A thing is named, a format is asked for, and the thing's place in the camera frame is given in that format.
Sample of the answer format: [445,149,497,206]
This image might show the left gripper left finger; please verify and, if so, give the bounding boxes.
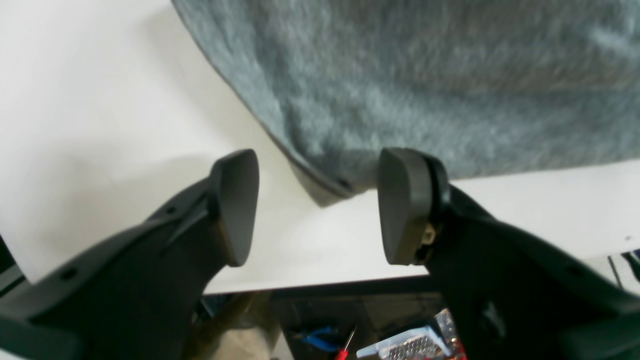
[0,149,259,360]

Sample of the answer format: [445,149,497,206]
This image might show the blue handled pliers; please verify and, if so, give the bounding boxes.
[295,325,342,353]

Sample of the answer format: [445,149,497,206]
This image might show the red handled screwdriver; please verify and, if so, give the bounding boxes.
[334,326,357,360]

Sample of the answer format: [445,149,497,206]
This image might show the grey T-shirt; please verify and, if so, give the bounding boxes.
[172,0,640,207]

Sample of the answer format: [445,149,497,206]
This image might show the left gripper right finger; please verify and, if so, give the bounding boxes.
[377,147,640,360]

